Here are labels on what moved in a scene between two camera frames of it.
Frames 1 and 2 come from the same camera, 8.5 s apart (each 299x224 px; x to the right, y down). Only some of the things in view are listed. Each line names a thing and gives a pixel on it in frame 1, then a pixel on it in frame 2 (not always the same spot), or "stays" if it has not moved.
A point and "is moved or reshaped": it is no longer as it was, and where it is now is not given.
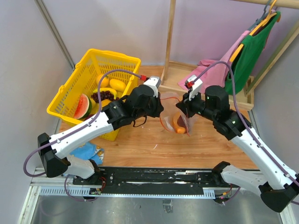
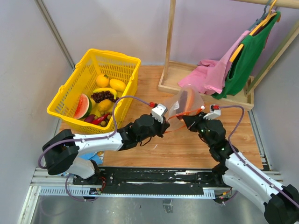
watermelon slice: [84, 107] stays
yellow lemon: [117, 85] stays
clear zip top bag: [172, 117] is moved or reshaped
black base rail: [150, 181] stays
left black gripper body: [153, 110] -> [158, 128]
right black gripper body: [196, 105] -> [199, 124]
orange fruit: [105, 80] stays
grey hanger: [258, 21] stays
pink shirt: [216, 78] stays
